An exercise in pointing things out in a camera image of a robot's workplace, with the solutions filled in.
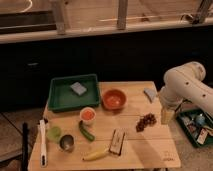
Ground dark purple grape bunch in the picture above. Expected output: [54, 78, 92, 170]
[136, 113, 157, 132]

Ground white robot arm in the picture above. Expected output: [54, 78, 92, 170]
[158, 61, 213, 124]

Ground red bowl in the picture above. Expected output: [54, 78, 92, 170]
[102, 89, 126, 110]

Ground grey cloth wedge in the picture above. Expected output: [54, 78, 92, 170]
[144, 88, 157, 103]

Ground green bin with items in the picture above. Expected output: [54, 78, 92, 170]
[176, 109, 213, 148]

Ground brown chocolate bar box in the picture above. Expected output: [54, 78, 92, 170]
[109, 129, 125, 156]

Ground yellow banana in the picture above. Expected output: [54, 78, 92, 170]
[82, 148, 109, 161]

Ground white cup with orange inside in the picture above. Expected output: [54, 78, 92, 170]
[80, 107, 96, 125]

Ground green cucumber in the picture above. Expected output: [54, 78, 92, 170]
[78, 121, 95, 142]

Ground grey blue sponge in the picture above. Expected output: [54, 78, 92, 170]
[70, 82, 87, 95]

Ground small steel cup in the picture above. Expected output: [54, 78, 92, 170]
[59, 134, 74, 152]

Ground green plastic tray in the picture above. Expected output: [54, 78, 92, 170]
[48, 74, 101, 113]

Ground light green cup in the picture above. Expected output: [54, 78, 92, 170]
[46, 126, 61, 143]

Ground black pole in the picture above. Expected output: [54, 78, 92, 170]
[21, 123, 28, 171]

